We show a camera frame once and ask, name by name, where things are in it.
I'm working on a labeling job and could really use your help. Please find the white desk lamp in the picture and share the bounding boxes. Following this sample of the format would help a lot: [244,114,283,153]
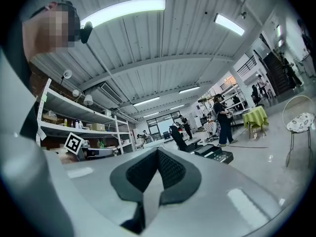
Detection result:
[60,69,73,85]

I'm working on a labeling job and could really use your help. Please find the checkered cloth table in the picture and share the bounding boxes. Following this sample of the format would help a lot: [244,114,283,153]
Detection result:
[203,121,221,138]

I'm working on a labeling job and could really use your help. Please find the dark staircase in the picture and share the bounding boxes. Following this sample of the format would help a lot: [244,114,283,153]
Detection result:
[263,52,293,96]

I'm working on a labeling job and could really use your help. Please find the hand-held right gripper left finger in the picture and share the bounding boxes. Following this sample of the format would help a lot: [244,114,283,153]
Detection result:
[109,148,159,234]

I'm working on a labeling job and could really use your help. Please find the round chair floral cushion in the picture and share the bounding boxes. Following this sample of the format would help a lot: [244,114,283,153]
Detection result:
[282,95,316,169]

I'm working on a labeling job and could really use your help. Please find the person's head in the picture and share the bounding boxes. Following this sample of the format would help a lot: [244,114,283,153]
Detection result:
[21,1,81,62]

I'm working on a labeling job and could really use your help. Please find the black mezzanine railing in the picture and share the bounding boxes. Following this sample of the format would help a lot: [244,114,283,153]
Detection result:
[237,55,258,78]

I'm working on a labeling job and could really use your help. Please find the large dark-framed window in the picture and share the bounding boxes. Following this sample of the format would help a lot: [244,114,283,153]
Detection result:
[146,112,181,141]

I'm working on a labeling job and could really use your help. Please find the person's left forearm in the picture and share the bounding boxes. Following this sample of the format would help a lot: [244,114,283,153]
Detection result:
[60,154,80,164]

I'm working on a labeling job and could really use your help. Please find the person's black shirt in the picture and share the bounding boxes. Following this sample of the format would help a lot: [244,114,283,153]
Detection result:
[0,16,40,143]

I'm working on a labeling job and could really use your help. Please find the white shade table lamp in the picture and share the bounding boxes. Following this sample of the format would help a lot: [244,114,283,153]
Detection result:
[83,94,94,108]

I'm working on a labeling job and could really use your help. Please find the dark green box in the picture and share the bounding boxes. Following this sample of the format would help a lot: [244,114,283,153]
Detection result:
[194,144,234,164]

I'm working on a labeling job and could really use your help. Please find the green cloth table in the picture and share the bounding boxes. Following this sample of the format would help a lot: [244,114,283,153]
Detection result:
[242,107,270,139]

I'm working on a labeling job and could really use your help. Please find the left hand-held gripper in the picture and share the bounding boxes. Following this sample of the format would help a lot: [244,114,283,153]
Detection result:
[64,131,119,161]

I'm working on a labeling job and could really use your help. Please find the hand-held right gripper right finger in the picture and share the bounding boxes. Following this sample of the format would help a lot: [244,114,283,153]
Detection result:
[157,148,202,206]

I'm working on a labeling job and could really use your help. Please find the white metal shelf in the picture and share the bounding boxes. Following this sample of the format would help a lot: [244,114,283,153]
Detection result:
[36,78,139,156]

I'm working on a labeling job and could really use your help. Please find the black office chair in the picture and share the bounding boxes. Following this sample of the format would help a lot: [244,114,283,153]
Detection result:
[169,124,204,153]

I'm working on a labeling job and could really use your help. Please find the black head camera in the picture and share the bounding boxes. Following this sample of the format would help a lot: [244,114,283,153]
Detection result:
[78,21,94,44]

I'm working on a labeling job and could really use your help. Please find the ceiling air vent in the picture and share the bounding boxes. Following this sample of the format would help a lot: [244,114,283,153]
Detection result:
[98,81,124,106]

